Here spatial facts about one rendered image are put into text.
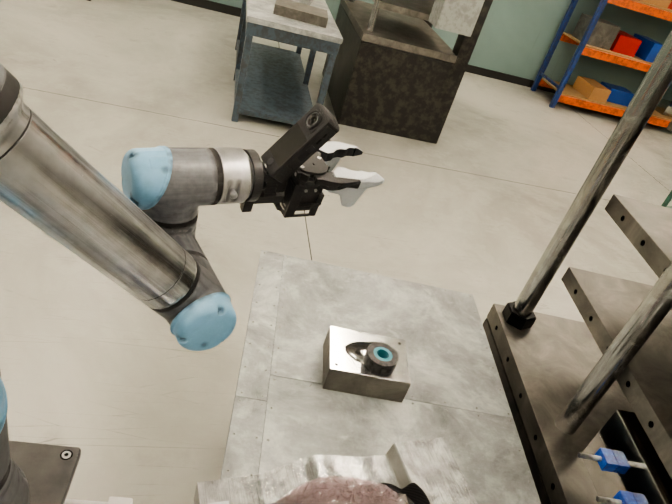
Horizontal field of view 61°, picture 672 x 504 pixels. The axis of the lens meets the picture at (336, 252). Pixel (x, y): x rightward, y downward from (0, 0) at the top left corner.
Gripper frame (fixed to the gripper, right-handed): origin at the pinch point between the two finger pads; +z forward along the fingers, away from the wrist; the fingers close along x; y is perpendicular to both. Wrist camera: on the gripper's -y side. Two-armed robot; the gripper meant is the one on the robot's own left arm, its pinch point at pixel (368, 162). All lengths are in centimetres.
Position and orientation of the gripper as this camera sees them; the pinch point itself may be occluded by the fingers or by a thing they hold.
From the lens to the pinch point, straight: 88.1
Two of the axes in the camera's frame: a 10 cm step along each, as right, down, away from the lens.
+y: -3.3, 7.1, 6.3
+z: 8.4, -0.9, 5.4
